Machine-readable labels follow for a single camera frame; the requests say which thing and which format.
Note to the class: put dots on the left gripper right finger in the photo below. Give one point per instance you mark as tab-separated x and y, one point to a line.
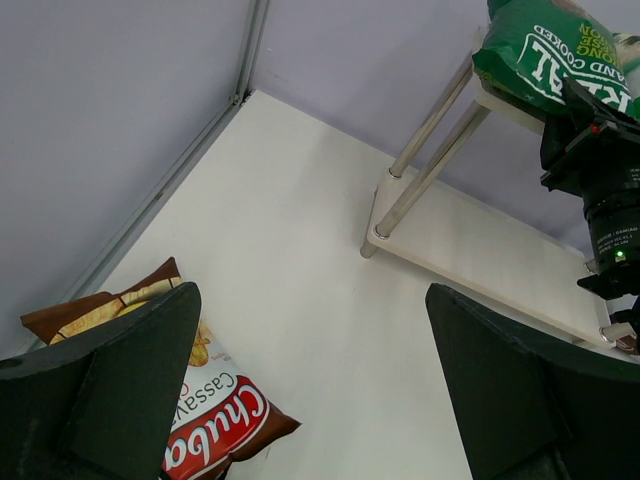
529	405

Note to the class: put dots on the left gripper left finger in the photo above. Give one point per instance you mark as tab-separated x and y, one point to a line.
100	405

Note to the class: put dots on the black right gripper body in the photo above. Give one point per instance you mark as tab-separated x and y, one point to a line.
600	165

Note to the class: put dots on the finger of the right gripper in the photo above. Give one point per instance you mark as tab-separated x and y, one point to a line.
585	108

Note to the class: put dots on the dark green REAL chips bag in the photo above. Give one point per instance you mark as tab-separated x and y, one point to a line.
531	46

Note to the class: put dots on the brown Chuba bag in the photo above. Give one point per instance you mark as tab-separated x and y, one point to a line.
221	417

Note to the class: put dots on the white two-tier shelf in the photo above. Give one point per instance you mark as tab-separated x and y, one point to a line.
436	227

